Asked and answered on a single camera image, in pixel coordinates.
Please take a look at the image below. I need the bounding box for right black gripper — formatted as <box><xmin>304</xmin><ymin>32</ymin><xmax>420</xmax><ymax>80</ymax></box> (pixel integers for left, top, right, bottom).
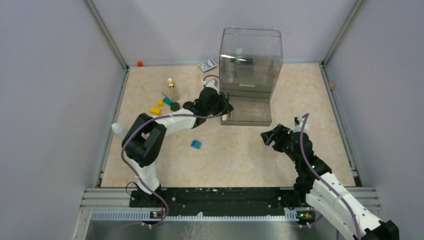
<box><xmin>261</xmin><ymin>123</ymin><xmax>300</xmax><ymax>165</ymax></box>

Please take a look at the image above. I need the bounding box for blue toy brick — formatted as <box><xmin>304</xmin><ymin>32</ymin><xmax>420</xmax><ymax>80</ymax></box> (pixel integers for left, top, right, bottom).
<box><xmin>190</xmin><ymin>140</ymin><xmax>202</xmax><ymax>150</ymax></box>

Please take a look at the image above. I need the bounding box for clear acrylic makeup organizer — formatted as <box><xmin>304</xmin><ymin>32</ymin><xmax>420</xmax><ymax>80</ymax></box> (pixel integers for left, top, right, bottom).
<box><xmin>218</xmin><ymin>26</ymin><xmax>283</xmax><ymax>127</ymax></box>

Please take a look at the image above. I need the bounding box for black round compact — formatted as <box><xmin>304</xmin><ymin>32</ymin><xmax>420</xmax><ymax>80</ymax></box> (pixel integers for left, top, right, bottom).
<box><xmin>182</xmin><ymin>101</ymin><xmax>195</xmax><ymax>112</ymax></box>

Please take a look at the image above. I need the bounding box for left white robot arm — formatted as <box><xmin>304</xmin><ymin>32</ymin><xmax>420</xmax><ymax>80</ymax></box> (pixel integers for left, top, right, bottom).
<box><xmin>121</xmin><ymin>79</ymin><xmax>234</xmax><ymax>207</ymax></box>

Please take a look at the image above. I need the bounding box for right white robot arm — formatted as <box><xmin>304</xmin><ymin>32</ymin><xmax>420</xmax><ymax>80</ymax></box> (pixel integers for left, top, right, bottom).
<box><xmin>260</xmin><ymin>114</ymin><xmax>400</xmax><ymax>240</ymax></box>

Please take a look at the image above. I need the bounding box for playing card box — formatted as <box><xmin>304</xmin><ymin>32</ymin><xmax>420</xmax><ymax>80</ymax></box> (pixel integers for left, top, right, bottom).
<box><xmin>198</xmin><ymin>58</ymin><xmax>217</xmax><ymax>73</ymax></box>

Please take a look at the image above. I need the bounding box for dark green round disc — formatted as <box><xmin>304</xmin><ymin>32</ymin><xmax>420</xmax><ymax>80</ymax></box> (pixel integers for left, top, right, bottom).
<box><xmin>170</xmin><ymin>102</ymin><xmax>181</xmax><ymax>112</ymax></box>

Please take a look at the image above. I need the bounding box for clear pump bottle gold collar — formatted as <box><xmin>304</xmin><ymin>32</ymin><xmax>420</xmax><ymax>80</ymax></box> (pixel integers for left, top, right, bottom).
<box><xmin>168</xmin><ymin>78</ymin><xmax>180</xmax><ymax>102</ymax></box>

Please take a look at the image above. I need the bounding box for teal block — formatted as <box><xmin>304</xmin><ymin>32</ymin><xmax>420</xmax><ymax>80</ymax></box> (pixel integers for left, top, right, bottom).
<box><xmin>162</xmin><ymin>97</ymin><xmax>173</xmax><ymax>106</ymax></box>

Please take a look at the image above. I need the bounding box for white squeeze bottle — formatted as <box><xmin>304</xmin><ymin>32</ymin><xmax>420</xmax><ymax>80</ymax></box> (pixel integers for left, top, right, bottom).
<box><xmin>111</xmin><ymin>123</ymin><xmax>126</xmax><ymax>139</ymax></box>

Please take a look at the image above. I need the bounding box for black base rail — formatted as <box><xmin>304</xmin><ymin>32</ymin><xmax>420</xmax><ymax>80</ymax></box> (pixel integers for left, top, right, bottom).
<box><xmin>129</xmin><ymin>187</ymin><xmax>302</xmax><ymax>217</ymax></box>

